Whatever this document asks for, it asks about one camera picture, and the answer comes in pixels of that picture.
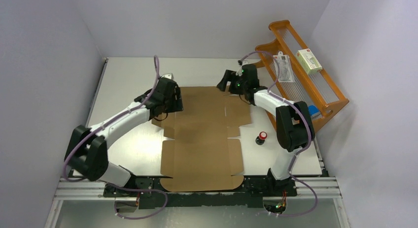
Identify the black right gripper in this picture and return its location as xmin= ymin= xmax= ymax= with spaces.
xmin=216 ymin=70 xmax=247 ymax=95

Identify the brown cardboard box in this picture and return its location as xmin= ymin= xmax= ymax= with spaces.
xmin=152 ymin=87 xmax=252 ymax=192

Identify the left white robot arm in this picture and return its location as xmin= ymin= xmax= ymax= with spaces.
xmin=64 ymin=73 xmax=183 ymax=196

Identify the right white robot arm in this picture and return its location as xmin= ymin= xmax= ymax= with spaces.
xmin=216 ymin=64 xmax=315 ymax=195

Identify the white green small box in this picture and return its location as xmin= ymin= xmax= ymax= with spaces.
xmin=295 ymin=48 xmax=323 ymax=75

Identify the clear packaged item with card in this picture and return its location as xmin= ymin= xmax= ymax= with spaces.
xmin=273 ymin=51 xmax=295 ymax=83

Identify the orange wooden shelf rack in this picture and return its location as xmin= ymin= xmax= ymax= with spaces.
xmin=255 ymin=20 xmax=349 ymax=132

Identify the red black push button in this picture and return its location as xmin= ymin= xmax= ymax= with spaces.
xmin=255 ymin=131 xmax=268 ymax=145

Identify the blue tape roll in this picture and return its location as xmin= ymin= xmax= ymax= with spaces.
xmin=308 ymin=105 xmax=321 ymax=119

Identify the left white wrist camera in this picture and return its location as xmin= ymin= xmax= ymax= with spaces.
xmin=161 ymin=73 xmax=174 ymax=80

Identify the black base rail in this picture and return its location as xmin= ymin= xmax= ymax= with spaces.
xmin=103 ymin=176 xmax=297 ymax=209

